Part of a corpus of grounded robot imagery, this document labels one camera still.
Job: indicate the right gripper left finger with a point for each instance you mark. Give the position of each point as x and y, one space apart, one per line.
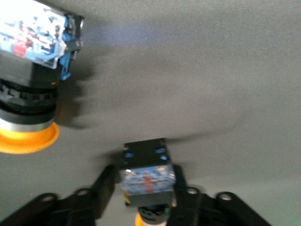
70 209

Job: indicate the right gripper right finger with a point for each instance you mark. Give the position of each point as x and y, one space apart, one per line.
211 212

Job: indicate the yellow cap push button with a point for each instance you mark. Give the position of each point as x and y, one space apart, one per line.
145 183
23 94

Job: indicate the dark grey table mat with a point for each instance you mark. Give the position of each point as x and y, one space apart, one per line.
188 70

